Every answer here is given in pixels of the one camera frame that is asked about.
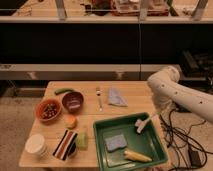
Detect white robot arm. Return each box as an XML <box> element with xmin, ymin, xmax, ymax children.
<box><xmin>147</xmin><ymin>66</ymin><xmax>213</xmax><ymax>124</ymax></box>

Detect green apple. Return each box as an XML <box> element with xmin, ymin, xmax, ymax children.
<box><xmin>76</xmin><ymin>132</ymin><xmax>88</xmax><ymax>150</ymax></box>

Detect green plastic tray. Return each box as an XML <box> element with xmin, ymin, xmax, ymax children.
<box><xmin>93</xmin><ymin>113</ymin><xmax>168</xmax><ymax>171</ymax></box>

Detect striped cloth holder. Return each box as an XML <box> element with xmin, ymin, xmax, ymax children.
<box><xmin>53</xmin><ymin>130</ymin><xmax>77</xmax><ymax>161</ymax></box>

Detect yellow corn cob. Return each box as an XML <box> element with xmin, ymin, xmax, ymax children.
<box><xmin>124</xmin><ymin>150</ymin><xmax>152</xmax><ymax>162</ymax></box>

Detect white stacked cups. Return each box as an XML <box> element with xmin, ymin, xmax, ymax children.
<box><xmin>25</xmin><ymin>134</ymin><xmax>47</xmax><ymax>157</ymax></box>

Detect wooden table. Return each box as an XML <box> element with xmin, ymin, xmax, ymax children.
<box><xmin>19</xmin><ymin>81</ymin><xmax>154</xmax><ymax>171</ymax></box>

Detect dark red bowl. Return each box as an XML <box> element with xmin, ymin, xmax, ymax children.
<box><xmin>62</xmin><ymin>92</ymin><xmax>84</xmax><ymax>113</ymax></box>

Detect orange fruit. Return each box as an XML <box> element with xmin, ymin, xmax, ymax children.
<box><xmin>65</xmin><ymin>115</ymin><xmax>77</xmax><ymax>129</ymax></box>

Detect blue cloth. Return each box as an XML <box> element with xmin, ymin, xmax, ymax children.
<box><xmin>108</xmin><ymin>87</ymin><xmax>127</xmax><ymax>107</ymax></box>

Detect blue sponge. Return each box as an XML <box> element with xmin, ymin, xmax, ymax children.
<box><xmin>104</xmin><ymin>134</ymin><xmax>127</xmax><ymax>152</ymax></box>

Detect black power cables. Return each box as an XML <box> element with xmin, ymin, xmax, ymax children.
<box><xmin>159</xmin><ymin>108</ymin><xmax>213</xmax><ymax>171</ymax></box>

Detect silver fork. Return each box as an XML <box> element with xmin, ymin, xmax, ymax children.
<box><xmin>96</xmin><ymin>87</ymin><xmax>103</xmax><ymax>111</ymax></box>

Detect orange bowl with food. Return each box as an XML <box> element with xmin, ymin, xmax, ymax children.
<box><xmin>35</xmin><ymin>99</ymin><xmax>62</xmax><ymax>122</ymax></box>

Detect white dish brush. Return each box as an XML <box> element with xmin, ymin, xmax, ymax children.
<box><xmin>135</xmin><ymin>116</ymin><xmax>152</xmax><ymax>134</ymax></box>

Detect green cucumber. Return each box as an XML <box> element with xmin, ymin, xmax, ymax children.
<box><xmin>54</xmin><ymin>88</ymin><xmax>74</xmax><ymax>95</ymax></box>

